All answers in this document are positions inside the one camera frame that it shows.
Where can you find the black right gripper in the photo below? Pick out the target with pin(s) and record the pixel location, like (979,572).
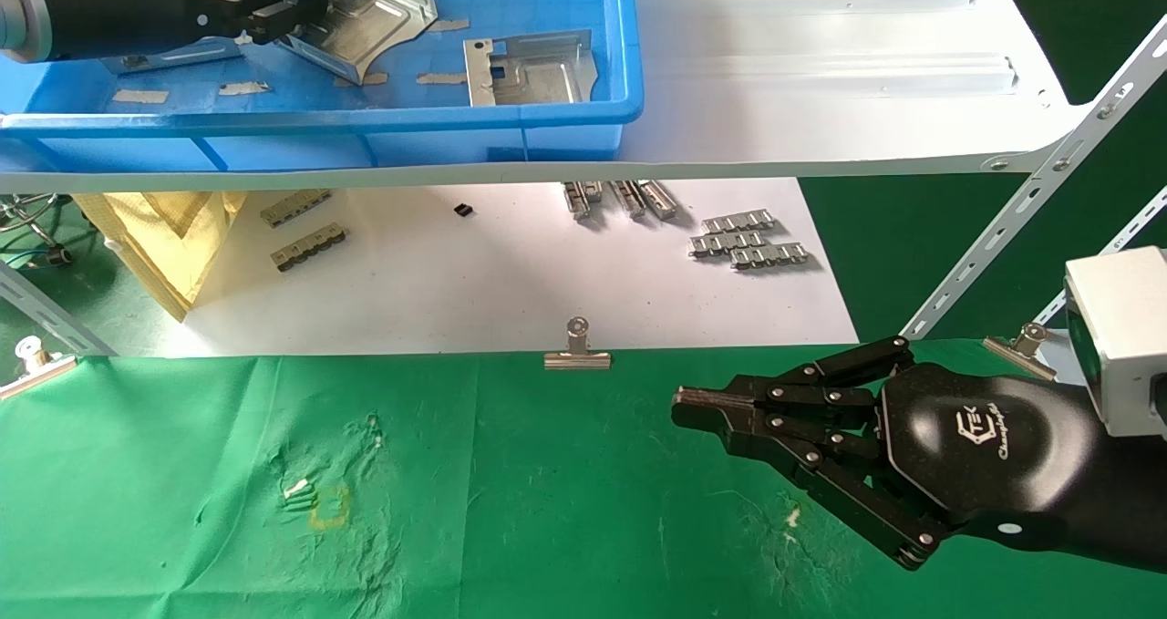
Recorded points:
(985,446)

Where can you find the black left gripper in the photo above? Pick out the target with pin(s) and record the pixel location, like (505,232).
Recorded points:
(118,8)

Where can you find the bent sheet metal bracket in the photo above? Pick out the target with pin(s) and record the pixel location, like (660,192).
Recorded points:
(182,56)
(538,77)
(383,17)

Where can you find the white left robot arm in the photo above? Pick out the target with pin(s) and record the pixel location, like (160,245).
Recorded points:
(14,22)

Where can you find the brown tape piece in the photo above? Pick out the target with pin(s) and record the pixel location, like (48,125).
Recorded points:
(441,78)
(244,88)
(449,25)
(140,97)

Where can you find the silver notched metal strip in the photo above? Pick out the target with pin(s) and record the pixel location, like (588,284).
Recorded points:
(770,256)
(727,243)
(738,221)

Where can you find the grey strip component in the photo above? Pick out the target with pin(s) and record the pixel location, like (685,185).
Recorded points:
(296,208)

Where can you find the blue plastic bin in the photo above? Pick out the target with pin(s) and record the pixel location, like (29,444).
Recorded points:
(410,145)

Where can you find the silver binder clip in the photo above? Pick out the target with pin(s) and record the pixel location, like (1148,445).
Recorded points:
(36,373)
(577,356)
(1026,350)

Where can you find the brown notched metal strip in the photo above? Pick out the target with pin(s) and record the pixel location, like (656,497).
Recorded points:
(310,247)

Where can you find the yellow woven bag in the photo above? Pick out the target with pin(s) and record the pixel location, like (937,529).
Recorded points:
(155,245)

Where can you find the perforated white shelf upright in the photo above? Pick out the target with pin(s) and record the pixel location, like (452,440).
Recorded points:
(55,314)
(1140,225)
(1021,207)

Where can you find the white metal shelf board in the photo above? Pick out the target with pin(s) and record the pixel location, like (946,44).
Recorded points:
(821,99)

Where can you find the green table cloth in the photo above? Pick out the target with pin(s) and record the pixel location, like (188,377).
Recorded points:
(456,510)

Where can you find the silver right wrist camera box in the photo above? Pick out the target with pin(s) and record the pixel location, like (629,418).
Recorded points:
(1121,327)

